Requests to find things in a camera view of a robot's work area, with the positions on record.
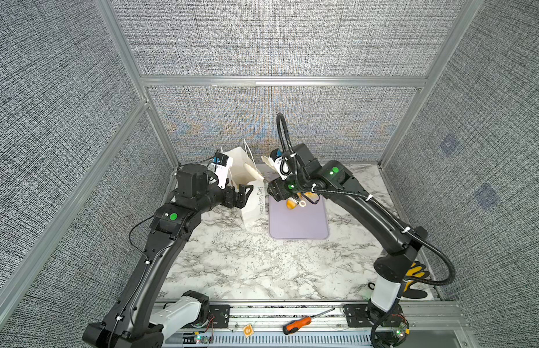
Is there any white paper bag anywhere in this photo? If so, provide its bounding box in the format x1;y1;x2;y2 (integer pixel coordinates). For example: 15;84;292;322
224;140;266;228

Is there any small striped fake croissant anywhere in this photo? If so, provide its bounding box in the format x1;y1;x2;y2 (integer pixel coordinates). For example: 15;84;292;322
286;199;298;210

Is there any oblong flaky fake bread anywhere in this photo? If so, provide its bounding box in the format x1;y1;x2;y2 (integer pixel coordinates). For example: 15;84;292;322
303;192;320;204

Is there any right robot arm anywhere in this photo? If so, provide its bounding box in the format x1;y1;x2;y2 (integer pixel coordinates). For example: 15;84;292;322
267;113;456;314

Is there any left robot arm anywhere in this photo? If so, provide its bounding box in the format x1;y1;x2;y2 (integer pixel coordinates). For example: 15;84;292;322
82;164;253;347

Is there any lilac plastic tray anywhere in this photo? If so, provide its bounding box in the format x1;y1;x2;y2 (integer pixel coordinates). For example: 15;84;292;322
269;197;330;240

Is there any small orange tag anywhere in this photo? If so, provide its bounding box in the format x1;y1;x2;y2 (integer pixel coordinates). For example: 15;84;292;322
243;325;254;337

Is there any yellow black work glove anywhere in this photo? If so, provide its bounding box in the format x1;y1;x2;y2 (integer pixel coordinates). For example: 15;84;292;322
402;261;430;300

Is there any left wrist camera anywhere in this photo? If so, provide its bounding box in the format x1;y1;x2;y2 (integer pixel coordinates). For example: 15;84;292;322
208;150;233;189

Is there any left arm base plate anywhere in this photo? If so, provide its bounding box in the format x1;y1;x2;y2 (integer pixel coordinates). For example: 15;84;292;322
184;304;231;330

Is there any aluminium front rail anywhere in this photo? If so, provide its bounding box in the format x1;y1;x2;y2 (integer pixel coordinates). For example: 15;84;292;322
145;297;479;347

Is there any orange handled screwdriver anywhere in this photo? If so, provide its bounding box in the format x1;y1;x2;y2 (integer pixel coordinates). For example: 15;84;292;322
282;308;334;335

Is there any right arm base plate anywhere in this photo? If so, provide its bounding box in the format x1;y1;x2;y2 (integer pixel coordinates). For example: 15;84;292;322
342;303;410;343

